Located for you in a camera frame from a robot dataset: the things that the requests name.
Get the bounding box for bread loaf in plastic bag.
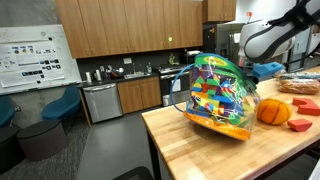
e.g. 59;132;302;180
276;72;320;95

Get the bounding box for grey round ottoman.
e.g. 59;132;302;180
17;120;67;161

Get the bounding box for upper wooden wall cabinets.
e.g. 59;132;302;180
55;0;202;58

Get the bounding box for lower wooden sink cabinet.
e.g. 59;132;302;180
117;77;162;114

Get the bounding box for blue lounge chair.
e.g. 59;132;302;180
0;96;15;127
41;87;81;120

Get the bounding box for stainless steel refrigerator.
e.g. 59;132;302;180
216;23;244;64

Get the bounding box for blue box on arm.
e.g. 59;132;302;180
252;62;283;78

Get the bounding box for red wedge foam block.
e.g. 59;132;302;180
287;119;313;132

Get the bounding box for whiteboard with poster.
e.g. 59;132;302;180
0;25;81;94

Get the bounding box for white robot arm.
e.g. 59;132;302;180
238;0;320;63

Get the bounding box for stainless steel oven range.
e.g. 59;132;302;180
154;64;190;106

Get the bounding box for clear toy bag with blocks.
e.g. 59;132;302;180
176;53;260;140

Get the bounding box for stainless steel dishwasher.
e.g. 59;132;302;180
83;83;123;123

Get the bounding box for orange plush basketball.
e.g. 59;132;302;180
256;99;292;125

